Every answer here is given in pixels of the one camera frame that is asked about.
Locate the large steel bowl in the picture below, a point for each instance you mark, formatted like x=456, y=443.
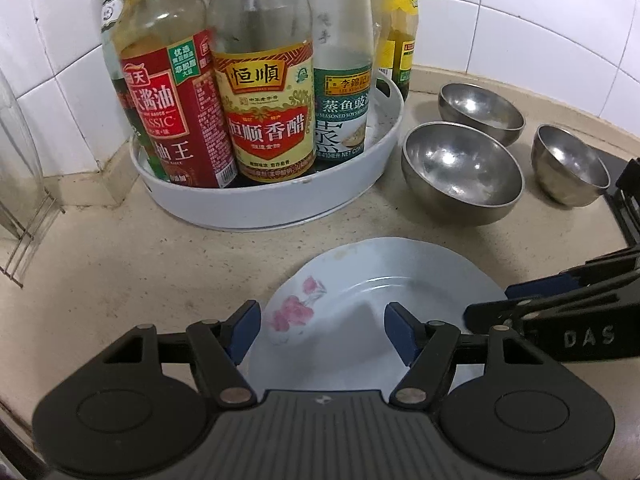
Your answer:
x=460, y=174

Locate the green yellow oil bottle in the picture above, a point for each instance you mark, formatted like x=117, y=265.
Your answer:
x=398, y=40

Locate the green label bottle behind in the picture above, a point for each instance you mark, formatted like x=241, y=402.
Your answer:
x=110, y=14

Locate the yellow label vinegar bottle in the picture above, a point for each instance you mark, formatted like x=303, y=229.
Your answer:
x=262, y=52

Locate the red label soy sauce bottle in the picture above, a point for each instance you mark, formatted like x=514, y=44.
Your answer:
x=163, y=46

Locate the purple neck fish sauce bottle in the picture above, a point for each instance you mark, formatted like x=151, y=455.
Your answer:
x=343, y=40

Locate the wire lid rack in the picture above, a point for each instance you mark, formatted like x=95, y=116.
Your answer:
x=20, y=241

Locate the pink flower plate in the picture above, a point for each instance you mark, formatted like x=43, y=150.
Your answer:
x=323, y=330

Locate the white two-tier turntable rack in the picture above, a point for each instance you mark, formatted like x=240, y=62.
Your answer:
x=277, y=206

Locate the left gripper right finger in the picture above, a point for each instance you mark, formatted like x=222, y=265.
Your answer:
x=427, y=349

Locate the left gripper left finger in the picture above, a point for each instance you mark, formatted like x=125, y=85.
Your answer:
x=218, y=349

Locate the black gas stove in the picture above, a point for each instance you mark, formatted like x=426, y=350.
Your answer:
x=622, y=195

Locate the glass pot lid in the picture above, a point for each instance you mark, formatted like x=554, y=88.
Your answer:
x=22, y=190

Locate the small steel bowl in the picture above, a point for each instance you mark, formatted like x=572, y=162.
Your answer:
x=569, y=171

